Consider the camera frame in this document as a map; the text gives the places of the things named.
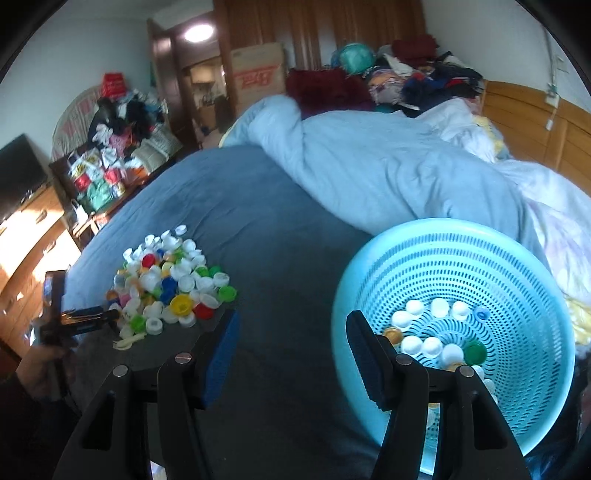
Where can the red paper bag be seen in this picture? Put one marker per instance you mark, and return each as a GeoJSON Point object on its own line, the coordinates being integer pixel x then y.
{"type": "Point", "coordinates": [113, 85]}

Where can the heap of dark clothes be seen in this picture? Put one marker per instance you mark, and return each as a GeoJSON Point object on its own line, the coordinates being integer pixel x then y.
{"type": "Point", "coordinates": [129, 115]}

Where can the dark wooden side table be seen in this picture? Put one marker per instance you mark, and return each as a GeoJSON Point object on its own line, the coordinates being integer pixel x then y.
{"type": "Point", "coordinates": [152, 173]}

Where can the heap of mixed clothes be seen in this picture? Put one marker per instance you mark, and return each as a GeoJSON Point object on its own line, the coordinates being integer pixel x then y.
{"type": "Point", "coordinates": [429, 83]}

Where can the ceiling lamp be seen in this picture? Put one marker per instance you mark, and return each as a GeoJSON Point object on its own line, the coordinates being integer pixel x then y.
{"type": "Point", "coordinates": [199, 33]}

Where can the dark red blanket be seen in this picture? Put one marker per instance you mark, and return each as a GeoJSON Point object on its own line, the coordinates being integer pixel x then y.
{"type": "Point", "coordinates": [323, 90]}

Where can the light blue perforated basket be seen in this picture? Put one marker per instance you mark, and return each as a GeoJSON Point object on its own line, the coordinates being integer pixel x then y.
{"type": "Point", "coordinates": [461, 263]}

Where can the cluster of collected bottle caps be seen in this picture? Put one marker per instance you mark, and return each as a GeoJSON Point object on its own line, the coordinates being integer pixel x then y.
{"type": "Point", "coordinates": [434, 346]}

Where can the black television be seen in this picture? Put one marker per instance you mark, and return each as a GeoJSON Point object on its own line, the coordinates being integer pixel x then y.
{"type": "Point", "coordinates": [18, 170]}

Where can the cream plastic clip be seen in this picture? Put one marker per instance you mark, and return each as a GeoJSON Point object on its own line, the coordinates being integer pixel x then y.
{"type": "Point", "coordinates": [127, 343]}

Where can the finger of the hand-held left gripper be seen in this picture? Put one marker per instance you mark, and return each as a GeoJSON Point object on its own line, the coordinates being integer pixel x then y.
{"type": "Point", "coordinates": [92, 326]}
{"type": "Point", "coordinates": [92, 313]}

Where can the person's left hand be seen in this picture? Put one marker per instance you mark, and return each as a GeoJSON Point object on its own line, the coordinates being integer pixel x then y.
{"type": "Point", "coordinates": [39, 369]}

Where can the person's left forearm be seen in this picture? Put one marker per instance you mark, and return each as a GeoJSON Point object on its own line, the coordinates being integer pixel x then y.
{"type": "Point", "coordinates": [32, 438]}

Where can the wooden door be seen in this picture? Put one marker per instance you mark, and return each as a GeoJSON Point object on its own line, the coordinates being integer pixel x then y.
{"type": "Point", "coordinates": [161, 78]}

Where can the wooden headboard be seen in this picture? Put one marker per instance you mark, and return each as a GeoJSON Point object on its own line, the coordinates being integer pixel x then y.
{"type": "Point", "coordinates": [531, 120]}

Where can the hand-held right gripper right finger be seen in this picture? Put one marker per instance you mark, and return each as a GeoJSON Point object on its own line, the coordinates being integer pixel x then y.
{"type": "Point", "coordinates": [364, 360]}

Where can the heap of printed shopping bags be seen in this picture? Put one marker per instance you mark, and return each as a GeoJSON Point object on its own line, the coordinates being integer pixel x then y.
{"type": "Point", "coordinates": [99, 180]}

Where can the light blue duvet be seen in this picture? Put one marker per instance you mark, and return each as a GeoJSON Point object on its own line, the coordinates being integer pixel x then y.
{"type": "Point", "coordinates": [369, 161]}

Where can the wooden dresser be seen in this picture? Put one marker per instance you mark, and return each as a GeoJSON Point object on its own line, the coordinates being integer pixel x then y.
{"type": "Point", "coordinates": [32, 240]}

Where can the white wall socket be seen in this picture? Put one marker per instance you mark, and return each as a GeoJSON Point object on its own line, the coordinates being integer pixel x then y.
{"type": "Point", "coordinates": [553, 96]}

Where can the white crumpled bedsheet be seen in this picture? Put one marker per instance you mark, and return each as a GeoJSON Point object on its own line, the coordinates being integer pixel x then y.
{"type": "Point", "coordinates": [554, 203]}

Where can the pink printed round panel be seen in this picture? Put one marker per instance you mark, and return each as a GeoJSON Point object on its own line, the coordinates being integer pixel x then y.
{"type": "Point", "coordinates": [74, 120]}

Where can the teal plastic bag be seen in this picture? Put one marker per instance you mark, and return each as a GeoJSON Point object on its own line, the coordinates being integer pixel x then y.
{"type": "Point", "coordinates": [356, 57]}

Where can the white woven basket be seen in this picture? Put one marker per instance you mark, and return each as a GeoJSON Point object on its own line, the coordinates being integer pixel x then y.
{"type": "Point", "coordinates": [159, 143]}

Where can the brown wooden wardrobe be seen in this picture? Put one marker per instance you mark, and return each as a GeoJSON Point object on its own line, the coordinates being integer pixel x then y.
{"type": "Point", "coordinates": [323, 27]}

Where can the cardboard box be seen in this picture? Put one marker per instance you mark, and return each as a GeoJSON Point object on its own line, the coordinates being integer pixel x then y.
{"type": "Point", "coordinates": [258, 78]}

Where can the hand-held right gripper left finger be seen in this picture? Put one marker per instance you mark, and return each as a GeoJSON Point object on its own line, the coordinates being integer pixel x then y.
{"type": "Point", "coordinates": [221, 355]}

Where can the pile of plastic bottle caps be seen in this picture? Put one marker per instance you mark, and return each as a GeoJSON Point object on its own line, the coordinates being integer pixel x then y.
{"type": "Point", "coordinates": [171, 286]}

